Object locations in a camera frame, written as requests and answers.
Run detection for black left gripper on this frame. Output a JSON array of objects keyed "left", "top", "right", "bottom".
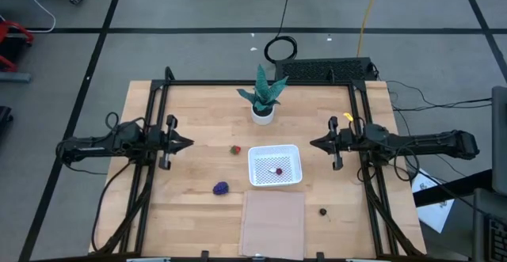
[{"left": 149, "top": 114, "right": 195, "bottom": 171}]

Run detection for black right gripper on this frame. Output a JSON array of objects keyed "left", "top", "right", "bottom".
[{"left": 310, "top": 116, "right": 354, "bottom": 171}]

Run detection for purple grape bunch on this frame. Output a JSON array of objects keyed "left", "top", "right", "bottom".
[{"left": 212, "top": 180, "right": 231, "bottom": 196}]

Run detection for white perforated plastic basket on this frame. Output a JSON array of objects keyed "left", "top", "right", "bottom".
[{"left": 247, "top": 143, "right": 304, "bottom": 188}]

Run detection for white round plant pot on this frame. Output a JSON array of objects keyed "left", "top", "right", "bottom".
[{"left": 250, "top": 104, "right": 276, "bottom": 127}]

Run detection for green snake plant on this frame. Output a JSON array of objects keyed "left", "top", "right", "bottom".
[{"left": 236, "top": 63, "right": 289, "bottom": 112}]

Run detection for beige folded cloth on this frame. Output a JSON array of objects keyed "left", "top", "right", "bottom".
[{"left": 238, "top": 189, "right": 307, "bottom": 261}]

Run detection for white paper sheet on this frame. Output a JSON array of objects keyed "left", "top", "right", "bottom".
[{"left": 411, "top": 169, "right": 456, "bottom": 234}]

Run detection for grey workstation furniture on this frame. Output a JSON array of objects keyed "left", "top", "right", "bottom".
[{"left": 471, "top": 85, "right": 507, "bottom": 262}]

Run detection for black aluminium table frame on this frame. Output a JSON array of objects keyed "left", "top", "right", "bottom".
[{"left": 89, "top": 66, "right": 427, "bottom": 261}]

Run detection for black coiled floor cable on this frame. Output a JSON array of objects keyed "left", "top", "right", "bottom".
[{"left": 253, "top": 0, "right": 306, "bottom": 64}]

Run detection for yellow hanging cable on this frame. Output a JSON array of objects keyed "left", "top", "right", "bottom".
[{"left": 356, "top": 0, "right": 382, "bottom": 59}]

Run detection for white floor cable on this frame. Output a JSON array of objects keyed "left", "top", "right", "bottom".
[{"left": 0, "top": 0, "right": 57, "bottom": 33}]

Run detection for red metal frame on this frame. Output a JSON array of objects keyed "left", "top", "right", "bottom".
[{"left": 0, "top": 19, "right": 36, "bottom": 73}]

